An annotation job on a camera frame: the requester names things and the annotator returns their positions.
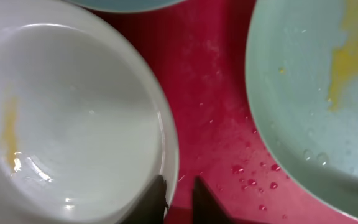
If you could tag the red serving tray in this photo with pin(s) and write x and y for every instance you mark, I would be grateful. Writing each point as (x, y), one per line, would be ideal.
(197, 51)

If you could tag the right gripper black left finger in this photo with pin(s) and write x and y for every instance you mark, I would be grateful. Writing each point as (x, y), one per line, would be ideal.
(151, 207)

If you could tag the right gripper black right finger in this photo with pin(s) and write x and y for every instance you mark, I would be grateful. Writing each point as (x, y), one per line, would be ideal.
(205, 208)

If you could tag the pale green plate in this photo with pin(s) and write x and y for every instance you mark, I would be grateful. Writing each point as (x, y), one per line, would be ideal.
(289, 55)

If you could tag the light blue plate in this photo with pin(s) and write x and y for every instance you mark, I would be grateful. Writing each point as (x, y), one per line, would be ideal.
(124, 6)

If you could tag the white plate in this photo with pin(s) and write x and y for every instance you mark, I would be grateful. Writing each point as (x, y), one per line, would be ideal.
(84, 124)

